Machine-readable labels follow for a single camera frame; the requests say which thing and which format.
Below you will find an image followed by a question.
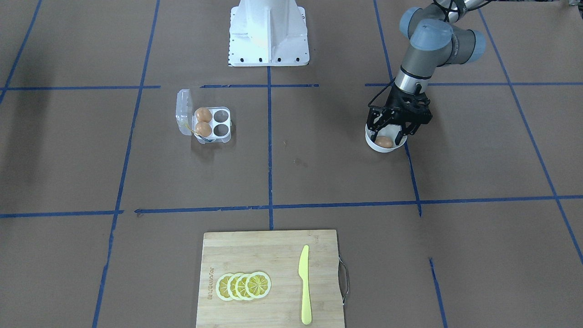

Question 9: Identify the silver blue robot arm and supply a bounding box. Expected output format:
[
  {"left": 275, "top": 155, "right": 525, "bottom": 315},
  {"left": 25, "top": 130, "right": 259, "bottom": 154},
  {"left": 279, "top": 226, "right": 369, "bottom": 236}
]
[{"left": 366, "top": 0, "right": 487, "bottom": 138}]

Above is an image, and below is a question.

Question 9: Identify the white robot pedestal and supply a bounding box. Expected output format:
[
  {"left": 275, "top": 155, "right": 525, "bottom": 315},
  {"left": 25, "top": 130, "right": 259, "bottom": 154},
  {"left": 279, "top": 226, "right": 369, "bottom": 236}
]
[{"left": 228, "top": 0, "right": 310, "bottom": 67}]

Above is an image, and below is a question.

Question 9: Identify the brown egg slot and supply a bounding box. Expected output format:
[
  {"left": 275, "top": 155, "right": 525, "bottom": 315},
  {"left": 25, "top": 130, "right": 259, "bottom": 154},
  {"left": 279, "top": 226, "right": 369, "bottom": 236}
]
[
  {"left": 195, "top": 107, "right": 213, "bottom": 123},
  {"left": 194, "top": 121, "right": 213, "bottom": 138}
]

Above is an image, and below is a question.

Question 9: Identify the yellow plastic knife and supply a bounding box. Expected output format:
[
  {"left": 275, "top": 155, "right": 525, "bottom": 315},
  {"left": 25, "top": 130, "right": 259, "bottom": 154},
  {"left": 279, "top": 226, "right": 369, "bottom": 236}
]
[{"left": 298, "top": 245, "right": 312, "bottom": 325}]

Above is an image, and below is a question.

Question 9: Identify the brown egg front slot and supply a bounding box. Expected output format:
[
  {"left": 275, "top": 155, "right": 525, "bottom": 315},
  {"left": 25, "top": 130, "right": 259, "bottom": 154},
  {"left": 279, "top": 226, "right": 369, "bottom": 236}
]
[{"left": 194, "top": 121, "right": 213, "bottom": 138}]

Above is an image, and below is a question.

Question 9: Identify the clear plastic egg box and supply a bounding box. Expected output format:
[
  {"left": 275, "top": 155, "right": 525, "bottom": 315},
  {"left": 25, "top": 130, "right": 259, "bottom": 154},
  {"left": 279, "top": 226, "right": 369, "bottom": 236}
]
[{"left": 175, "top": 89, "right": 232, "bottom": 144}]

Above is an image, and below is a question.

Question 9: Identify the brown egg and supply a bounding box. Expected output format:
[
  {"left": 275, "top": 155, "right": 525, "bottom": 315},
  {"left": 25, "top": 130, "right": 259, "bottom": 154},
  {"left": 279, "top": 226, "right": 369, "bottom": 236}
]
[{"left": 374, "top": 136, "right": 394, "bottom": 148}]

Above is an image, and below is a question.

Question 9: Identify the black camera cable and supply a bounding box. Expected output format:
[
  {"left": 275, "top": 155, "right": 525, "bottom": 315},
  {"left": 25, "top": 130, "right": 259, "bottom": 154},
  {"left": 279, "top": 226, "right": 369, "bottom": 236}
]
[{"left": 368, "top": 78, "right": 397, "bottom": 110}]

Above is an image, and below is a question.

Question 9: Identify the white bowl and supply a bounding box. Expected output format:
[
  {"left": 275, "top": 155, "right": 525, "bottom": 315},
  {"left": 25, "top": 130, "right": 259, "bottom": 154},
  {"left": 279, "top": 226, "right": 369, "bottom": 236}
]
[{"left": 364, "top": 124, "right": 407, "bottom": 153}]

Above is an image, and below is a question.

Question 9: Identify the brown egg rear slot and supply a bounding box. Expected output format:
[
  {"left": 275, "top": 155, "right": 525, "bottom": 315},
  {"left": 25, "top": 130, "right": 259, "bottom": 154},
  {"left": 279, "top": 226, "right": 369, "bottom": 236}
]
[{"left": 195, "top": 107, "right": 213, "bottom": 123}]

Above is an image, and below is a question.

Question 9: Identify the bamboo cutting board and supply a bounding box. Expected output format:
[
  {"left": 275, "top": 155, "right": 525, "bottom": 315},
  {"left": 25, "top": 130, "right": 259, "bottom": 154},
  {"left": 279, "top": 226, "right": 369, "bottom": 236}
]
[{"left": 196, "top": 229, "right": 345, "bottom": 328}]

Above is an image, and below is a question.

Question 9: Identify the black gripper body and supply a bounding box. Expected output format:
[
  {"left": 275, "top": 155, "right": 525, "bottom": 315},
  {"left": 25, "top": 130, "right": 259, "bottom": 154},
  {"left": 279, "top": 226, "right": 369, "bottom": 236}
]
[{"left": 382, "top": 87, "right": 432, "bottom": 124}]

